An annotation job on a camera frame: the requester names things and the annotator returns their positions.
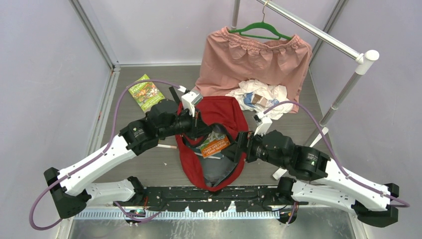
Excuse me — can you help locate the red backpack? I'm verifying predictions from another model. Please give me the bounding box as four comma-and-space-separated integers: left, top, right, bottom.
175, 96, 248, 192

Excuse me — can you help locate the green clothes hanger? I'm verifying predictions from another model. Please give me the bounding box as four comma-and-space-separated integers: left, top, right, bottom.
228, 0, 292, 40

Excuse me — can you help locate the white peach marker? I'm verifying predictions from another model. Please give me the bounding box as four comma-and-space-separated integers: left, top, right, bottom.
157, 144, 177, 149

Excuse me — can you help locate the white crumpled cloth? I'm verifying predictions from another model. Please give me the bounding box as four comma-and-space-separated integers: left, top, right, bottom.
226, 79, 288, 112

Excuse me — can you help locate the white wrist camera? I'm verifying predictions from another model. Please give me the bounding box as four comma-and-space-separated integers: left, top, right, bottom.
178, 86, 203, 117
254, 112, 272, 136

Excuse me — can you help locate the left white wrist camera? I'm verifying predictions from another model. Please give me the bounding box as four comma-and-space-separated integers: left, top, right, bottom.
178, 86, 203, 117

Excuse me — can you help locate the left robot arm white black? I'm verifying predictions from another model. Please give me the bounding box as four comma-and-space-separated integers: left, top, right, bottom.
44, 100, 211, 219

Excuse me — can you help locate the silver white clothes rack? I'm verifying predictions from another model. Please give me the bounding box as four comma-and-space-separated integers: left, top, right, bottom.
231, 0, 386, 183

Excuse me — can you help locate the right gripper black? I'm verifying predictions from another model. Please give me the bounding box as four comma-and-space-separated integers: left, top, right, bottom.
220, 128, 287, 168

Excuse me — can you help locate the green treehouse book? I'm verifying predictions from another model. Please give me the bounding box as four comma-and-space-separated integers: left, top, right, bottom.
128, 74, 165, 113

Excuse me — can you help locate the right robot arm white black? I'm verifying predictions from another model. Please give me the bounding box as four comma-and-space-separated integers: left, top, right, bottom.
222, 130, 399, 228

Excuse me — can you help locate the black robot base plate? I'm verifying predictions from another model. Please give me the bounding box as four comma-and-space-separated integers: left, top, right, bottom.
119, 185, 293, 212

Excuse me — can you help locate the orange treehouse book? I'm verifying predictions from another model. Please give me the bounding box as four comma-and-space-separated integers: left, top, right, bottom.
198, 132, 230, 158

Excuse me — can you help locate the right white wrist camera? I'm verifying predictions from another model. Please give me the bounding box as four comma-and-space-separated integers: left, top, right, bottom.
254, 112, 272, 136

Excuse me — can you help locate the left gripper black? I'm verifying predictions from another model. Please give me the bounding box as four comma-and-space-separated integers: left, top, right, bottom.
158, 106, 212, 141

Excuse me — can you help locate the pink skirt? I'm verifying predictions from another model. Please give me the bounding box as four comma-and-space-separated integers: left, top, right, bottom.
194, 27, 312, 102

